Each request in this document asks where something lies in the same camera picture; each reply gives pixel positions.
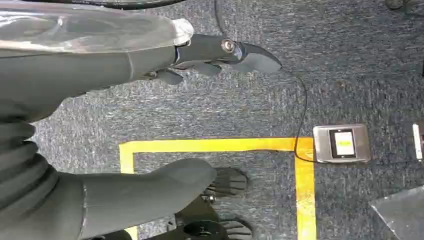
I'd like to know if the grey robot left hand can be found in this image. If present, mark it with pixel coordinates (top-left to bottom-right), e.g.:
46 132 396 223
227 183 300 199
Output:
0 0 283 240

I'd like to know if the ribbed grey left arm sleeve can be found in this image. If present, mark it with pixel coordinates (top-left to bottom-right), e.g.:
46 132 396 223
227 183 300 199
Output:
0 121 61 214

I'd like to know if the yellow floor tape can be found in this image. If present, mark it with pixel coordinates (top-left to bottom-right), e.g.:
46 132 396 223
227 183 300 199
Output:
118 137 318 240

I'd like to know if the black robot leg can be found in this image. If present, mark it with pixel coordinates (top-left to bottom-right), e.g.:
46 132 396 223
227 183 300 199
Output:
145 195 230 240

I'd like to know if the black robot foot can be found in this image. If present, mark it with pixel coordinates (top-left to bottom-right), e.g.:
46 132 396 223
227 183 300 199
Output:
202 167 249 199
220 218 254 240

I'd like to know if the silver floor socket box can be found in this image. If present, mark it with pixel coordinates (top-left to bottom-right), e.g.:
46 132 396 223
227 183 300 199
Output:
312 123 372 165
411 120 424 162

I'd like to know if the dark curved cable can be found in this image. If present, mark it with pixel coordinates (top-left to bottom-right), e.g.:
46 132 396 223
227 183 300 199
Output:
213 0 227 35

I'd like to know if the thin black cable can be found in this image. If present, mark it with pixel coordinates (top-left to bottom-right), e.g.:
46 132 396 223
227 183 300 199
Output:
281 67 318 164

